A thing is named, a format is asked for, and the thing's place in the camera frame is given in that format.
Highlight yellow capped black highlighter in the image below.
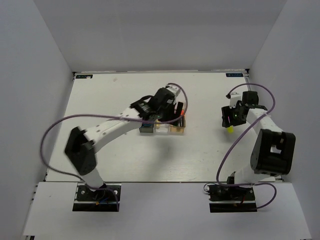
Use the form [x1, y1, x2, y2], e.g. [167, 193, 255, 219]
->
[227, 126, 234, 133]

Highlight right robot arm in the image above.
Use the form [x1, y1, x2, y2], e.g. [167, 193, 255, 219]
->
[221, 91, 296, 200]

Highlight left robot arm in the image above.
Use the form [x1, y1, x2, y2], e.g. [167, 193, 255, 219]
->
[64, 83, 184, 200]

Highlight clear plastic container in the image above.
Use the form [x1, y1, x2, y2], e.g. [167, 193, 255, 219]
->
[154, 120, 170, 135]

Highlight amber plastic container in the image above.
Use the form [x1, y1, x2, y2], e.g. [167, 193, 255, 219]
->
[169, 115, 186, 135]

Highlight dark grey plastic container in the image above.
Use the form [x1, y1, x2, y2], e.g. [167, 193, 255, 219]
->
[139, 123, 154, 134]

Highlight right table label sticker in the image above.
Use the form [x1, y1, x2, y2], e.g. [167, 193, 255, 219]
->
[225, 72, 244, 78]

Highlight table label sticker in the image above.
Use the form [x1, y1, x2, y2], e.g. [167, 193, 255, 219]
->
[75, 74, 93, 79]
[225, 72, 244, 78]

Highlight left table label sticker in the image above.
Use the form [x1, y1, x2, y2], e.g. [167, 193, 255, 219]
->
[75, 74, 93, 79]

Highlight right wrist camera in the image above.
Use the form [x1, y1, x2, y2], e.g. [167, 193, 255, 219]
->
[226, 91, 242, 109]

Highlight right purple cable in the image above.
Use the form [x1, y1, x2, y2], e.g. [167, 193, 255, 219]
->
[203, 83, 278, 210]

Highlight purple cable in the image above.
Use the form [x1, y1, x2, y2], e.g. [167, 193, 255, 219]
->
[203, 83, 278, 210]
[39, 82, 188, 211]

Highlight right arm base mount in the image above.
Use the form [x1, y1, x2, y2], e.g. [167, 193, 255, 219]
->
[203, 183, 258, 213]

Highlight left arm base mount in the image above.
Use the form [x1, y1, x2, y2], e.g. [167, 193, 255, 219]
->
[72, 184, 122, 212]

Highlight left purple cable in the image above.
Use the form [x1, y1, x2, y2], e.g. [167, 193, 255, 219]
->
[39, 82, 188, 211]

